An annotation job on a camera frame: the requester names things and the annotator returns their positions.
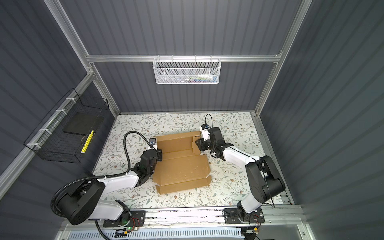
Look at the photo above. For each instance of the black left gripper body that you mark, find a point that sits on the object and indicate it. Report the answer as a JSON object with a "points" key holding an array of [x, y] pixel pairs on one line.
{"points": [[158, 158]]}

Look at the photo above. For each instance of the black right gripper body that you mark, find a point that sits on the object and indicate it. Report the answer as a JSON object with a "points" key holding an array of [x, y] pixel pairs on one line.
{"points": [[206, 145]]}

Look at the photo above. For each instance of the brown cardboard box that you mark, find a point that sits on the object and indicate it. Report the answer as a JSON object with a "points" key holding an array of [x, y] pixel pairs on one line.
{"points": [[184, 166]]}

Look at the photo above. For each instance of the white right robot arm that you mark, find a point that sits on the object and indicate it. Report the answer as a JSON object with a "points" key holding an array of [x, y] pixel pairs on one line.
{"points": [[264, 179]]}

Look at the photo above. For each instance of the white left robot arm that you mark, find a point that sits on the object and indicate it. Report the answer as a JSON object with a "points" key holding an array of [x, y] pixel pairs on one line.
{"points": [[81, 200]]}

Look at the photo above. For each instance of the yellow marker pen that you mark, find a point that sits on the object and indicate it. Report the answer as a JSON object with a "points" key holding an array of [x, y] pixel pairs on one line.
{"points": [[88, 141]]}

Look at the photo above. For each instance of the items in white basket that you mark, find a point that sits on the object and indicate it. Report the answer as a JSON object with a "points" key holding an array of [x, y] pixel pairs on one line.
{"points": [[205, 78]]}

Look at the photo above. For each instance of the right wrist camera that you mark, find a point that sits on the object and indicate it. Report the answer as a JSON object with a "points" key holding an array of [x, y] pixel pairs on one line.
{"points": [[204, 129]]}

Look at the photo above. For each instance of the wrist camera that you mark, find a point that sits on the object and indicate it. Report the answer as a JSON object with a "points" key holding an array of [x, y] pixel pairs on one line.
{"points": [[204, 129], [153, 142]]}

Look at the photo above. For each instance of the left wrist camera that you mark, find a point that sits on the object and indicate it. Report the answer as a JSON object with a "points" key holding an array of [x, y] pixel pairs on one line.
{"points": [[153, 142]]}

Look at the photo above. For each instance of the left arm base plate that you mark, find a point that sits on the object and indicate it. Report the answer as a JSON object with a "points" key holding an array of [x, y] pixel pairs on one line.
{"points": [[133, 219]]}

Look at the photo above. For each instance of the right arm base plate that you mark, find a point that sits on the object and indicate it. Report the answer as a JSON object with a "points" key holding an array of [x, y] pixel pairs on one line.
{"points": [[236, 216]]}

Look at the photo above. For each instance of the black wire mesh basket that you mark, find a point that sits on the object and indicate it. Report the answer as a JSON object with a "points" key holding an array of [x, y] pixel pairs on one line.
{"points": [[62, 137]]}

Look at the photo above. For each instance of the white wire mesh basket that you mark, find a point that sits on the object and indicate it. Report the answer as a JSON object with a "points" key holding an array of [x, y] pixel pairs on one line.
{"points": [[169, 72]]}

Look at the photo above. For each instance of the white perforated front rail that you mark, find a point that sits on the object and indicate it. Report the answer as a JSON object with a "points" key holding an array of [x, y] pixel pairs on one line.
{"points": [[179, 234]]}

